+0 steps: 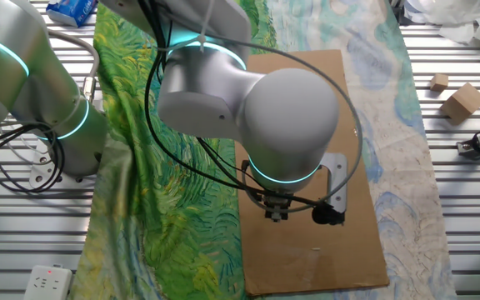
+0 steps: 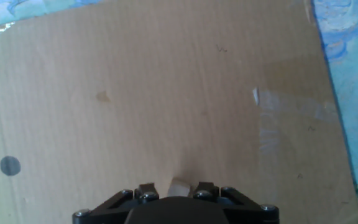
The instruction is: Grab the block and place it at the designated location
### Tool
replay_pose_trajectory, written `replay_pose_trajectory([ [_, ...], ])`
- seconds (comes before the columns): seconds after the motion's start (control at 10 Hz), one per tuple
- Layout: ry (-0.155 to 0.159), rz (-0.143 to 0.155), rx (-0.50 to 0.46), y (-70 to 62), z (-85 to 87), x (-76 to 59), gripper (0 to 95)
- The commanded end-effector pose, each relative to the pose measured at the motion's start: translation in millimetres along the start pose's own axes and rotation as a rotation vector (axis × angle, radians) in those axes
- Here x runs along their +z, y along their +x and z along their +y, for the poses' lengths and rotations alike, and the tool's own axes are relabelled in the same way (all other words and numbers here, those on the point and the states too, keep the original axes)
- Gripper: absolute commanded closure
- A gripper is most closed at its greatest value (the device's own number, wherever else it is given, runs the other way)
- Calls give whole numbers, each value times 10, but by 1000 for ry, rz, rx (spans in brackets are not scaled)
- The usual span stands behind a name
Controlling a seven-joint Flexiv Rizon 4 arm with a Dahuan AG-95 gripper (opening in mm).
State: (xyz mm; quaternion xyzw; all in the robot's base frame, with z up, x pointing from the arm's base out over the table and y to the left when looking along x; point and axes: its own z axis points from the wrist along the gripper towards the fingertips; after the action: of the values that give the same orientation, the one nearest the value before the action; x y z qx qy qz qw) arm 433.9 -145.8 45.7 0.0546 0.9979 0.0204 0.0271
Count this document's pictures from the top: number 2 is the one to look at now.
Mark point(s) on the black round dot mark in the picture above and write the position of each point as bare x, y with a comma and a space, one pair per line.
10, 165

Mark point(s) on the brown cardboard sheet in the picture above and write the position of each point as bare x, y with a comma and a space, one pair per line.
166, 93

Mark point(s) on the small light wooden block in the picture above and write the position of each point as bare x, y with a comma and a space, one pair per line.
179, 188

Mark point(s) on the clear tape strip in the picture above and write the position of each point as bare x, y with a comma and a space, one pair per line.
284, 102

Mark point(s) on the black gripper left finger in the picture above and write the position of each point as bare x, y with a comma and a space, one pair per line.
117, 207

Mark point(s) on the painted green blue cloth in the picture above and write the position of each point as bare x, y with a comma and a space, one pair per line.
353, 62

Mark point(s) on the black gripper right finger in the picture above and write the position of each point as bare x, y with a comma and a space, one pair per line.
244, 211

